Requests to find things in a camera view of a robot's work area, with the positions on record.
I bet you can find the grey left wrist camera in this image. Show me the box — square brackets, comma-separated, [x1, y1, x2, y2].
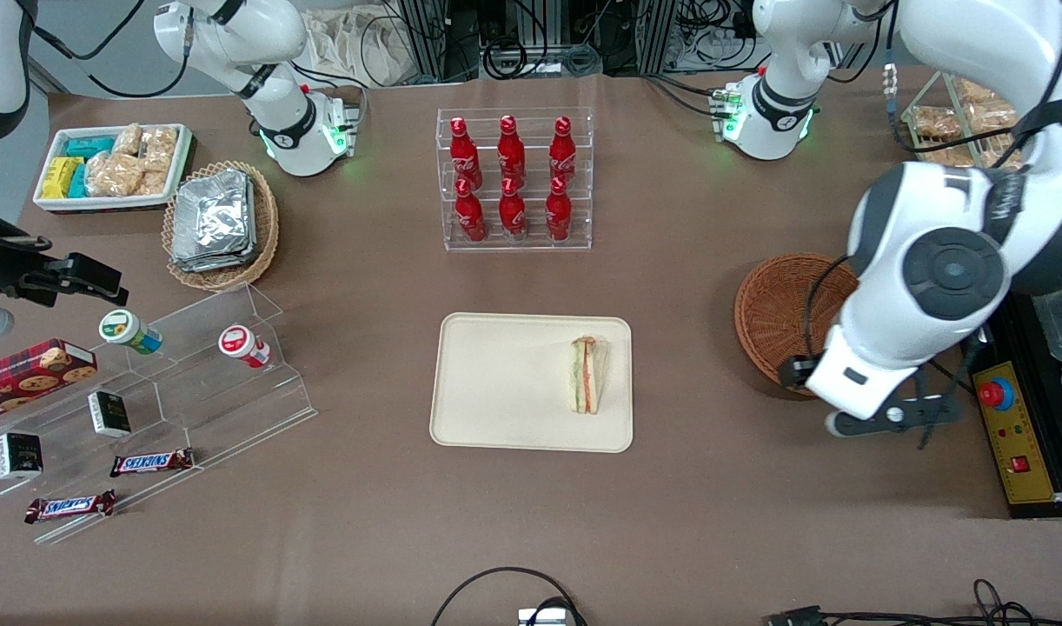
[824, 395, 963, 439]

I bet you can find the black cable with connector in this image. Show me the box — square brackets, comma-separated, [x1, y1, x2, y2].
[764, 577, 1062, 626]

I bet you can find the white wire rack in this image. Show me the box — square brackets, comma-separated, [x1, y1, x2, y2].
[899, 70, 1032, 170]

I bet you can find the red tartan cookie box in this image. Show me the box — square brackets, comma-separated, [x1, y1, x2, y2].
[0, 338, 99, 426]

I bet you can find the oval light wicker basket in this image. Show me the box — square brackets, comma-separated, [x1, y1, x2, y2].
[162, 160, 281, 292]

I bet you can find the round brown wicker basket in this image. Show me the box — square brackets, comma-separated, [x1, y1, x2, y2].
[734, 253, 864, 400]

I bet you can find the white rectangular snack tray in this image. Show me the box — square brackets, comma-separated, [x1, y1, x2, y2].
[32, 123, 193, 213]

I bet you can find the clear acrylic stepped display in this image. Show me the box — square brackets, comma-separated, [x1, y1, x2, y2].
[0, 282, 318, 547]

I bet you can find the yellow snack pack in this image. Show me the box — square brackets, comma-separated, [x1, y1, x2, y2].
[42, 156, 85, 200]

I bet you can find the black power cable with plug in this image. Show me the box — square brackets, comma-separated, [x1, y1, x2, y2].
[924, 356, 977, 397]

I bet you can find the white cloth bag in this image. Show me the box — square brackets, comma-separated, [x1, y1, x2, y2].
[303, 7, 395, 89]

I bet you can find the small black box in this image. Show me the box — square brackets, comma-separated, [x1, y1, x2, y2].
[88, 390, 133, 439]
[0, 431, 44, 482]

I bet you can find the silver foil packet stack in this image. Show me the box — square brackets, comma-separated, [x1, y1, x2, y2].
[169, 169, 258, 274]

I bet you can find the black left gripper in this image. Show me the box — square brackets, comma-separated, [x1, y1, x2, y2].
[778, 354, 818, 390]

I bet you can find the clear acrylic bottle rack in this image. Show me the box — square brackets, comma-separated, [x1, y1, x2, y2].
[435, 107, 594, 253]

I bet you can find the triangular sandwich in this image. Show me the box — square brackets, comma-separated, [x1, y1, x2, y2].
[568, 336, 611, 416]

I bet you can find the beige rectangular tray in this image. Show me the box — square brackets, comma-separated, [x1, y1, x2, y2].
[429, 312, 634, 454]

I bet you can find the aluminium frame post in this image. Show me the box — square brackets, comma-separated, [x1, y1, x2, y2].
[398, 0, 450, 84]
[639, 0, 679, 73]

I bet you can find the black coiled cable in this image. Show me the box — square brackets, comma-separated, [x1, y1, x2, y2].
[482, 38, 529, 81]

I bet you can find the red lid yogurt cup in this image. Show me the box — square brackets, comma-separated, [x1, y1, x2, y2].
[217, 323, 272, 370]

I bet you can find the red cola bottle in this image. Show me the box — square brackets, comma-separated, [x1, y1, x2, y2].
[455, 178, 488, 243]
[497, 114, 527, 185]
[498, 177, 528, 241]
[548, 115, 578, 183]
[449, 117, 483, 189]
[545, 176, 574, 243]

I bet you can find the black looped cable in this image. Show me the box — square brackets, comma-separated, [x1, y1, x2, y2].
[430, 566, 589, 626]

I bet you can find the green lid yogurt cup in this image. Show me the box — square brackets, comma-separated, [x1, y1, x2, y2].
[98, 309, 163, 356]

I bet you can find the Snickers chocolate bar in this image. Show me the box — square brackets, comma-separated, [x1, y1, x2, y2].
[23, 489, 117, 525]
[110, 447, 196, 479]

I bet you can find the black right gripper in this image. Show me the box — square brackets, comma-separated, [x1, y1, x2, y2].
[0, 207, 130, 308]

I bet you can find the black machine with yellow panel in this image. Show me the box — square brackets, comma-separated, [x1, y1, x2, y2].
[961, 291, 1062, 521]

